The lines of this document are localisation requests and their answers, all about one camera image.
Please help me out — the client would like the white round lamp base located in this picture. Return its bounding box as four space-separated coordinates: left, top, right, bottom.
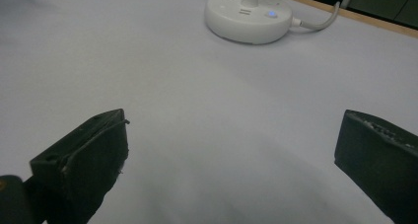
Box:
204 0 294 45

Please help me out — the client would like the white lamp cable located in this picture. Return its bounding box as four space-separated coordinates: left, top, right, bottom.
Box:
291 0 341 32

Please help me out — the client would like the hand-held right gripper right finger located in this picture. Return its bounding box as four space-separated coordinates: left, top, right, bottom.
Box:
333 109 418 224

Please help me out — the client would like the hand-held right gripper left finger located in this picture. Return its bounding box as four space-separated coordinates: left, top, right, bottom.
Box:
29 108 131 224

